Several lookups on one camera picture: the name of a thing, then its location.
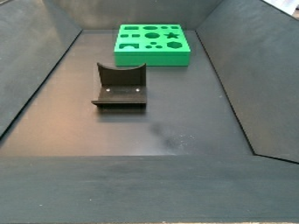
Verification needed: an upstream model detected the black curved fixture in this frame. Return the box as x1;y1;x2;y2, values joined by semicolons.
93;63;147;107

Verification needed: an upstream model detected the green shape sorter board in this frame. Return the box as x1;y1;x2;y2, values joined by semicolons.
114;24;191;67

